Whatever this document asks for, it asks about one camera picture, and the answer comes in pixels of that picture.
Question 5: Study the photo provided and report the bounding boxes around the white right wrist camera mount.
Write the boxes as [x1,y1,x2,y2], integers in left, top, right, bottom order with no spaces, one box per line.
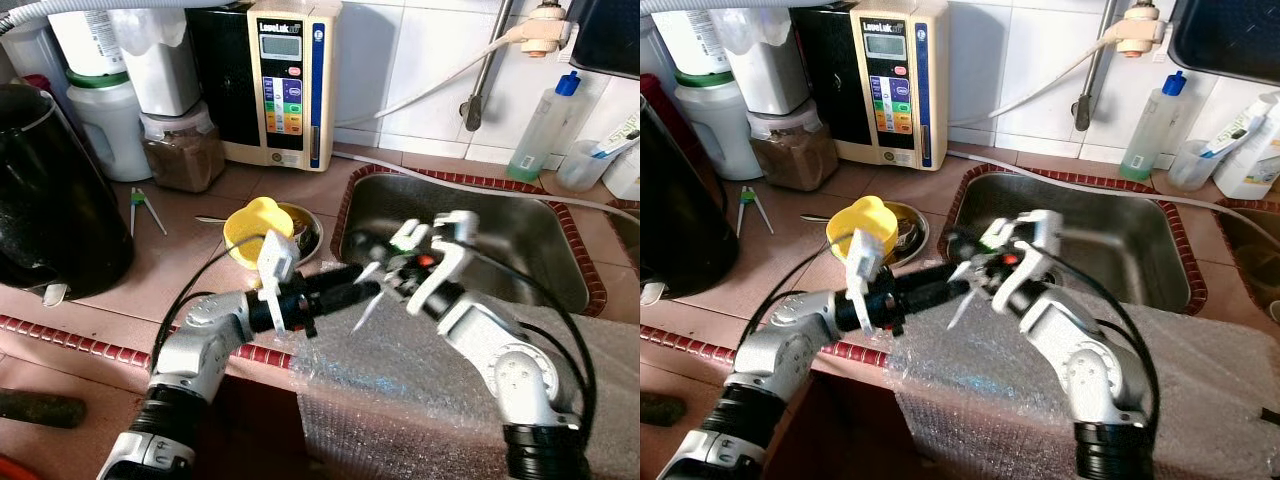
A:
[990,208,1064,314]
[403,210,481,317]

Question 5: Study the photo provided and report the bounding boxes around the white tap hose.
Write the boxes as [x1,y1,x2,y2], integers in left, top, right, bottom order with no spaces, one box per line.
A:
[945,22,1146,129]
[335,22,546,129]

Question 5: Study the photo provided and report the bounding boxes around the dark stone pestle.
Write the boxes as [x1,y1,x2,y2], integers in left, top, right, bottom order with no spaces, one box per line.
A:
[0,388,87,429]

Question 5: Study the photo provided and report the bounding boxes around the beige black water ionizer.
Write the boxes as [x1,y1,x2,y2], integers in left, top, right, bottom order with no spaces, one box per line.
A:
[790,0,951,171]
[185,0,343,173]

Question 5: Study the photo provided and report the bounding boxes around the green soap bottle blue cap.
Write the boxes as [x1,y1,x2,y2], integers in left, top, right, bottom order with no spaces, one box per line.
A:
[507,72,583,183]
[1118,70,1191,183]

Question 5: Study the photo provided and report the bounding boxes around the translucent grey container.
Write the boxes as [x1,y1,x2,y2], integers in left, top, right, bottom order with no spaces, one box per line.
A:
[108,8,204,118]
[712,8,809,118]

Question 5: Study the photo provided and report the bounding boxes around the green white training chopsticks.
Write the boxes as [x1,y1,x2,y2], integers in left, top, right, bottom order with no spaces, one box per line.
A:
[945,218,1031,333]
[129,187,168,238]
[352,220,433,334]
[738,186,774,237]

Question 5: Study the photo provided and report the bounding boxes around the white plastic bottle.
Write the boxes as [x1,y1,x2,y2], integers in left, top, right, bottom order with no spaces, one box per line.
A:
[1215,95,1280,201]
[603,150,641,201]

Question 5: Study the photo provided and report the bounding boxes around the grey metal pipe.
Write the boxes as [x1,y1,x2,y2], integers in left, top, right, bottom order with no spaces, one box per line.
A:
[1072,0,1126,133]
[460,0,516,133]

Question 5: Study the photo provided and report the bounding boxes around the clear plastic cup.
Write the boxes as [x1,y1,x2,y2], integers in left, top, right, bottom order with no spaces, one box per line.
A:
[555,140,611,193]
[1165,140,1226,193]

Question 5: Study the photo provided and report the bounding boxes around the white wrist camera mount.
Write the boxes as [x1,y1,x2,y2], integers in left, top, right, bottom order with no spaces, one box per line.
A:
[403,210,481,317]
[990,208,1064,314]
[845,230,887,336]
[257,232,299,336]

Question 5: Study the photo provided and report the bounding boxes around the jar of brown powder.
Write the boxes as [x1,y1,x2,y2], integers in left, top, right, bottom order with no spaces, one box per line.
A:
[750,108,839,193]
[140,105,227,193]

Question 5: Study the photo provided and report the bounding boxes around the black tray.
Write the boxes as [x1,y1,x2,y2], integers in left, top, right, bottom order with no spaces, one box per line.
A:
[568,0,641,79]
[1168,0,1280,86]

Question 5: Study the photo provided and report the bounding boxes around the white jug green lid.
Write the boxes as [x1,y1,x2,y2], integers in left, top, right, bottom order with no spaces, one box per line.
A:
[65,70,153,184]
[673,70,763,181]

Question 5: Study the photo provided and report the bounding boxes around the thin white hose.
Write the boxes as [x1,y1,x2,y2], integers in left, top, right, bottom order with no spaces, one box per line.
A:
[945,148,1280,246]
[330,148,641,223]

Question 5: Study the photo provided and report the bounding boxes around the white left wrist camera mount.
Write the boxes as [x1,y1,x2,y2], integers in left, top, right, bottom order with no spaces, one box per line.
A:
[257,232,299,336]
[845,230,887,336]

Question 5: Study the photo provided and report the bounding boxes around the white toothpaste tube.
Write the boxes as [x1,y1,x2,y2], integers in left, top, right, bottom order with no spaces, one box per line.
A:
[590,115,641,161]
[1200,100,1276,161]

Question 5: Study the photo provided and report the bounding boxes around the steel bowl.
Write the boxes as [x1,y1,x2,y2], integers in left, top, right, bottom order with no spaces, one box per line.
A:
[830,203,929,266]
[225,203,324,266]

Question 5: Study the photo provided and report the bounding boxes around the black kettle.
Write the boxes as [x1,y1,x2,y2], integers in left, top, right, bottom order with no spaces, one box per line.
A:
[640,95,741,298]
[0,83,136,301]

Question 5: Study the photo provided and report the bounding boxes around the white labelled container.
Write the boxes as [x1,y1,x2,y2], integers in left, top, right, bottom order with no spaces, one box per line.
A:
[650,8,731,76]
[48,8,126,76]

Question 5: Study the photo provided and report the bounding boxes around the dark red container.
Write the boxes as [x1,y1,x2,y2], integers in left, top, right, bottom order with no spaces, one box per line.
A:
[642,72,696,166]
[25,72,91,161]

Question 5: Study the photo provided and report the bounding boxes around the steel sink basin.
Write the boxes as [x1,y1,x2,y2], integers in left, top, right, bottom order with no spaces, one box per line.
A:
[332,165,608,318]
[935,165,1208,316]
[1218,200,1280,321]

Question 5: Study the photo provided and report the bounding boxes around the clear bubble wrap sheet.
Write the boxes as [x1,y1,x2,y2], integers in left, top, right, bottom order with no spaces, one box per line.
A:
[290,290,641,480]
[885,290,1280,480]

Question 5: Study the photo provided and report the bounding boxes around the beige tap valve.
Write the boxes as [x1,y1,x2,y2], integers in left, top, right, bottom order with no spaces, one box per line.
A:
[1113,3,1166,56]
[518,3,571,58]

